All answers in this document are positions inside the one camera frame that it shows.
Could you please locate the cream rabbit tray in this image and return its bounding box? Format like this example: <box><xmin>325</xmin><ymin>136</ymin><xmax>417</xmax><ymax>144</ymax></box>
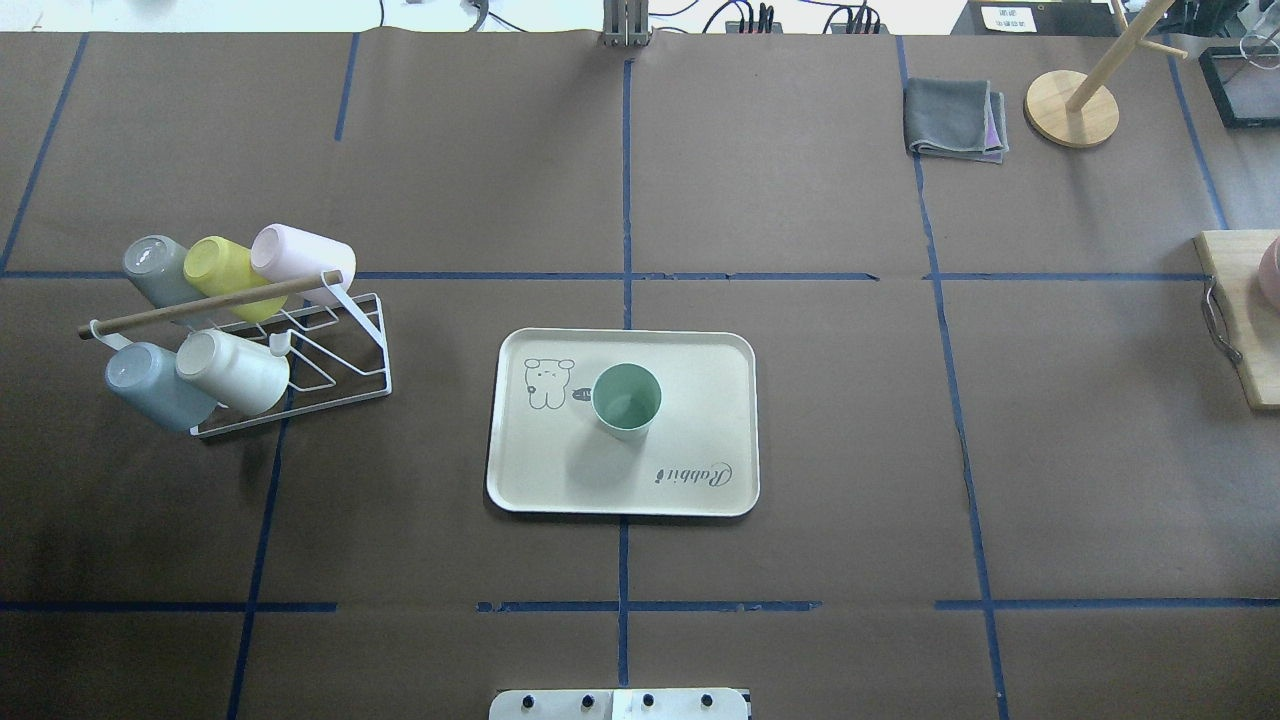
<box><xmin>486</xmin><ymin>328</ymin><xmax>762</xmax><ymax>518</ymax></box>

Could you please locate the pink cup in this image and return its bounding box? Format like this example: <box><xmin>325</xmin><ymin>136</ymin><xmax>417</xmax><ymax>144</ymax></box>
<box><xmin>250</xmin><ymin>223</ymin><xmax>356</xmax><ymax>291</ymax></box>

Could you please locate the aluminium frame post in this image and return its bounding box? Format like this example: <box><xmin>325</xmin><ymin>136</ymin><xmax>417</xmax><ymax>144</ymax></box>
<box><xmin>602</xmin><ymin>0</ymin><xmax>652</xmax><ymax>47</ymax></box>

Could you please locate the yellow cup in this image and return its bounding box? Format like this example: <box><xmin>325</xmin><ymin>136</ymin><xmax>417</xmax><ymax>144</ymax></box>
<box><xmin>183</xmin><ymin>236</ymin><xmax>287</xmax><ymax>323</ymax></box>

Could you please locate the mint green cup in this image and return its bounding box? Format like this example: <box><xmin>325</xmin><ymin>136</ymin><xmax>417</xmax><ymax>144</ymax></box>
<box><xmin>591</xmin><ymin>363</ymin><xmax>663</xmax><ymax>441</ymax></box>

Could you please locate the grey folded cloth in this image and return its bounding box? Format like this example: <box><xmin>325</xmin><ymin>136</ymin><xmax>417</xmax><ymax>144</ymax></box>
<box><xmin>902</xmin><ymin>76</ymin><xmax>1010</xmax><ymax>164</ymax></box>

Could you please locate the black box with label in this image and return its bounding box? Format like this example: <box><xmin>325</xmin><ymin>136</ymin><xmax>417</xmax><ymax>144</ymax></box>
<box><xmin>951</xmin><ymin>1</ymin><xmax>1053</xmax><ymax>36</ymax></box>

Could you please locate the bamboo cutting board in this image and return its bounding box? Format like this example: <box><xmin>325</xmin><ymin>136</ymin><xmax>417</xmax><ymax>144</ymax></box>
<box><xmin>1194</xmin><ymin>228</ymin><xmax>1279</xmax><ymax>411</ymax></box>

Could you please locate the wooden mug tree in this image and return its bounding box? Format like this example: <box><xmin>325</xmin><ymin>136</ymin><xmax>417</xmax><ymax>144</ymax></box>
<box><xmin>1023</xmin><ymin>1</ymin><xmax>1189</xmax><ymax>149</ymax></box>

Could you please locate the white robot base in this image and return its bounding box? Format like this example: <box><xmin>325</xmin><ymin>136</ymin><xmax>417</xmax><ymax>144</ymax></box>
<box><xmin>488</xmin><ymin>687</ymin><xmax>753</xmax><ymax>719</ymax></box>

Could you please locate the grey cup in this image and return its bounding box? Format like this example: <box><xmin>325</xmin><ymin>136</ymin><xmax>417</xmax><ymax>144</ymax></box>
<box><xmin>122</xmin><ymin>234</ymin><xmax>207</xmax><ymax>309</ymax></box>

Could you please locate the black metal tray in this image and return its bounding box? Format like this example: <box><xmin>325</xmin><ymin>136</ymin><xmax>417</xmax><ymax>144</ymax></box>
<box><xmin>1198</xmin><ymin>47</ymin><xmax>1279</xmax><ymax>129</ymax></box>

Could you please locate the blue cup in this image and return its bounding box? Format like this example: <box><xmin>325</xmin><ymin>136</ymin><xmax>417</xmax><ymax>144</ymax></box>
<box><xmin>104</xmin><ymin>342</ymin><xmax>218</xmax><ymax>433</ymax></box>

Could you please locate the beige cup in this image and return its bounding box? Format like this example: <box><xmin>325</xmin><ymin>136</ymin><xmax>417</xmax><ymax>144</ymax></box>
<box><xmin>175</xmin><ymin>329</ymin><xmax>291</xmax><ymax>416</ymax></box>

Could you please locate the white wire cup rack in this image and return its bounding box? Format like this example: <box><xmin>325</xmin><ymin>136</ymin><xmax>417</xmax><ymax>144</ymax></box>
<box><xmin>77</xmin><ymin>270</ymin><xmax>393</xmax><ymax>439</ymax></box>

